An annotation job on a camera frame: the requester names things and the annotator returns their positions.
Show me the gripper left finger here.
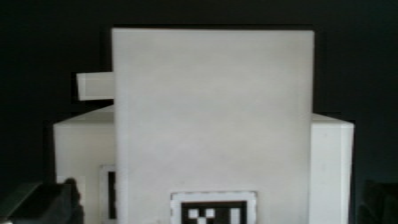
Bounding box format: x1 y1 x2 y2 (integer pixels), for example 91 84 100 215
0 178 84 224

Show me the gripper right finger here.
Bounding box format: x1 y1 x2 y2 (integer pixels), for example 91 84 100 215
358 181 398 224

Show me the white cabinet body box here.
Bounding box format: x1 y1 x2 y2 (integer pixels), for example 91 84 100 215
54 72 354 224

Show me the white cabinet top block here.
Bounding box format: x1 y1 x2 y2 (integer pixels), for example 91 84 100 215
112 28 315 224

